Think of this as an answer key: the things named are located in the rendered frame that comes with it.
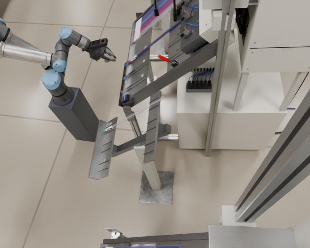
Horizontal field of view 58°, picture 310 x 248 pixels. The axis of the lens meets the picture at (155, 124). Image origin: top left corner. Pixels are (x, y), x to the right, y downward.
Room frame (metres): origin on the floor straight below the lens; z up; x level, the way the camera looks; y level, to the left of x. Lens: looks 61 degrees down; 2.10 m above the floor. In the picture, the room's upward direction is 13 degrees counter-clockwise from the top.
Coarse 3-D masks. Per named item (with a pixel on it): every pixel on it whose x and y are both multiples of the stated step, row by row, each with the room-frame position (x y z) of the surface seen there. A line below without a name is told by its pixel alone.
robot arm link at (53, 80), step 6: (48, 72) 1.27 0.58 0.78; (54, 72) 1.26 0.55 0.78; (60, 72) 1.28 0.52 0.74; (42, 78) 1.24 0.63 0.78; (48, 78) 1.23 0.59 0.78; (54, 78) 1.22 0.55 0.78; (60, 78) 1.23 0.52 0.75; (48, 84) 1.19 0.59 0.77; (54, 84) 1.18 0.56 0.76; (60, 84) 1.20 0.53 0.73; (48, 90) 1.20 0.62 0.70; (54, 90) 1.18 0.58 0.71; (60, 90) 1.19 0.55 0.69
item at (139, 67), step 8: (144, 40) 1.32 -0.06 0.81; (136, 48) 1.33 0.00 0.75; (144, 56) 1.18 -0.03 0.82; (136, 64) 1.18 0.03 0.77; (144, 64) 1.11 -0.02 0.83; (136, 72) 1.11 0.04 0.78; (144, 72) 1.05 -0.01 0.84; (128, 80) 1.11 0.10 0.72; (136, 80) 1.05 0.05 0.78; (144, 80) 0.99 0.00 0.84; (128, 88) 1.04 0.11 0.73; (136, 88) 0.98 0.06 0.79
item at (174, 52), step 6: (180, 18) 1.19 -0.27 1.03; (180, 24) 1.15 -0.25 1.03; (174, 30) 1.15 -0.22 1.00; (174, 36) 1.10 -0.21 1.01; (180, 36) 1.06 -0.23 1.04; (174, 42) 1.06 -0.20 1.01; (180, 42) 1.02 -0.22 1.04; (168, 48) 1.06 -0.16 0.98; (174, 48) 1.02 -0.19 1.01; (180, 48) 0.98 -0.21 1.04; (168, 54) 1.01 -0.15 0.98; (174, 54) 0.97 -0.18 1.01; (180, 54) 0.94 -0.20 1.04; (192, 54) 0.87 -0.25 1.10; (180, 60) 0.90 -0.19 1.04; (168, 66) 0.93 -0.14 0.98
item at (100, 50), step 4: (88, 40) 1.31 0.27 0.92; (88, 44) 1.29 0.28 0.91; (84, 48) 1.28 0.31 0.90; (88, 48) 1.30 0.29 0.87; (96, 48) 1.28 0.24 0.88; (100, 48) 1.29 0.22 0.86; (104, 48) 1.31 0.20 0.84; (88, 52) 1.30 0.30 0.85; (92, 52) 1.29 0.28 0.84; (96, 52) 1.26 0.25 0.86; (100, 52) 1.27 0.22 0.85; (92, 56) 1.27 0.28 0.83; (96, 56) 1.27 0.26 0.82; (96, 60) 1.27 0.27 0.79
